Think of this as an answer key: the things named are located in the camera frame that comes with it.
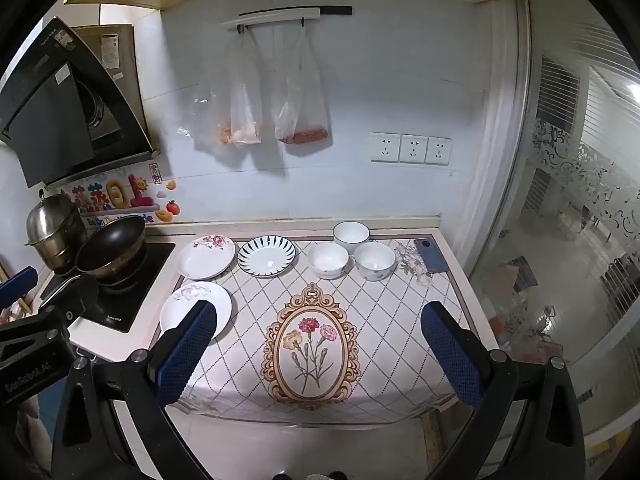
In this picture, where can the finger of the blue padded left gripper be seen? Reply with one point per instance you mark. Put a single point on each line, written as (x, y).
(18, 286)

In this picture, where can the white plate pink flowers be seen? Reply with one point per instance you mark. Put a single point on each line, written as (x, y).
(206, 257)

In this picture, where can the white wall socket middle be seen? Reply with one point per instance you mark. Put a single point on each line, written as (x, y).
(412, 149)

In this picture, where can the floral diamond pattern table mat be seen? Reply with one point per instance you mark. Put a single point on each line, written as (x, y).
(301, 350)

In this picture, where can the plastic bag with orange food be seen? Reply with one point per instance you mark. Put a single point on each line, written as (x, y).
(227, 106)

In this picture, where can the white wall socket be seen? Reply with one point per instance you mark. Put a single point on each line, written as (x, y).
(384, 146)
(412, 149)
(438, 151)

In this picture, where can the stainless steel pot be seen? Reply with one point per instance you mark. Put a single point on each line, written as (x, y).
(55, 229)

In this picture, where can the black range hood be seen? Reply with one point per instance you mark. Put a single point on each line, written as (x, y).
(72, 106)

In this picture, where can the white plate blue leaf rim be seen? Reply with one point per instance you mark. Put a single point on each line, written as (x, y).
(266, 256)

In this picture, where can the black induction cooktop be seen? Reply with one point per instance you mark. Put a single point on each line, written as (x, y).
(115, 302)

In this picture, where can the blue lower cabinet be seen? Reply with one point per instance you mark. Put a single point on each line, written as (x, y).
(49, 402)

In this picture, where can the white bowl small flower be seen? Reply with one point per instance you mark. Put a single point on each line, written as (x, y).
(328, 260)

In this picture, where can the black wok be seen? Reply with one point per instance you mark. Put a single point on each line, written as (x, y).
(109, 256)

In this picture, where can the plastic bag with red food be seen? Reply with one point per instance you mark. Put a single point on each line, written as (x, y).
(298, 107)

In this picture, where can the white bowl coloured dots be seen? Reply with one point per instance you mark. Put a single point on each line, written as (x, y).
(374, 261)

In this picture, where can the white bowl blue rim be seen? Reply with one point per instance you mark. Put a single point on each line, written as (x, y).
(350, 235)

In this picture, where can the blue smartphone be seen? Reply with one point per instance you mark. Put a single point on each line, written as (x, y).
(431, 255)

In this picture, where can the white wall socket left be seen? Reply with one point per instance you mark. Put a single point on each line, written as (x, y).
(384, 146)

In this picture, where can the white wall hook rail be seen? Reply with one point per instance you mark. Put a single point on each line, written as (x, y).
(281, 15)

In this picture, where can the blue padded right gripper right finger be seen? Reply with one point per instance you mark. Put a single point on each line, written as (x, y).
(458, 351)

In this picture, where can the colourful wall sticker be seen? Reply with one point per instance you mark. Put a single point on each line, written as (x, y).
(142, 190)

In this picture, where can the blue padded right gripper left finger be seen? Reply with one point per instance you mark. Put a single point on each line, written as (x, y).
(177, 354)

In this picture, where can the white wall socket right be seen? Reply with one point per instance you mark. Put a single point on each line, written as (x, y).
(438, 151)

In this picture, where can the frosted glass sliding door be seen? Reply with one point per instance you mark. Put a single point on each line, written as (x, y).
(559, 275)

